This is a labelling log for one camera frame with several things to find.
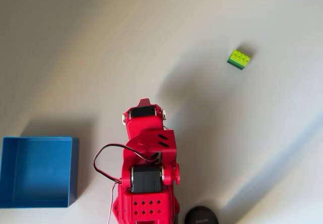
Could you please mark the green yellow toy brick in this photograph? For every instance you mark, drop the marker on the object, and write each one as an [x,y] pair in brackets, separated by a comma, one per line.
[238,57]

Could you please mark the red robot arm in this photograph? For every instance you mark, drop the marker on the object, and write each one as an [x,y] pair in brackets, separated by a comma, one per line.
[143,130]

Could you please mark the blue box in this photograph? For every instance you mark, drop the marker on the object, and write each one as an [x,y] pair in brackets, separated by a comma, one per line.
[38,171]

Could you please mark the black round object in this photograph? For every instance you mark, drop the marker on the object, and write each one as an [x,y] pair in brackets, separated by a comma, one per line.
[202,216]

